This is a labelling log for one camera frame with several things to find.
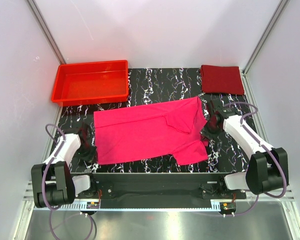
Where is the aluminium frame post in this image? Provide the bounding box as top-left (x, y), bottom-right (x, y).
top-left (25, 0), bottom-right (66, 64)
top-left (242, 0), bottom-right (291, 75)

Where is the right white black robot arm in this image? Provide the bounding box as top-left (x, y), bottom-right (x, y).
top-left (201, 99), bottom-right (289, 199)

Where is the red plastic bin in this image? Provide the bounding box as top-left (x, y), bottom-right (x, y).
top-left (51, 60), bottom-right (129, 107)

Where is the white slotted cable duct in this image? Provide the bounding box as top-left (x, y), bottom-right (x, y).
top-left (57, 200), bottom-right (237, 213)

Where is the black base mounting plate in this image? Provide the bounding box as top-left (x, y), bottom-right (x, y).
top-left (78, 173), bottom-right (247, 207)

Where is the right aluminium frame post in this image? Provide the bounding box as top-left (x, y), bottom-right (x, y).
top-left (242, 0), bottom-right (291, 75)

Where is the bright pink t-shirt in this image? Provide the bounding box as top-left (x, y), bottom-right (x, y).
top-left (93, 96), bottom-right (208, 166)

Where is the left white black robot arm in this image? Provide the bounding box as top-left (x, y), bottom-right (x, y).
top-left (31, 123), bottom-right (98, 211)

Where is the left aluminium frame post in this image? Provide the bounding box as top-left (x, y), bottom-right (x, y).
top-left (25, 0), bottom-right (66, 64)

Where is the folded dark red t-shirt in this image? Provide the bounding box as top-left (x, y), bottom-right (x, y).
top-left (200, 65), bottom-right (245, 95)

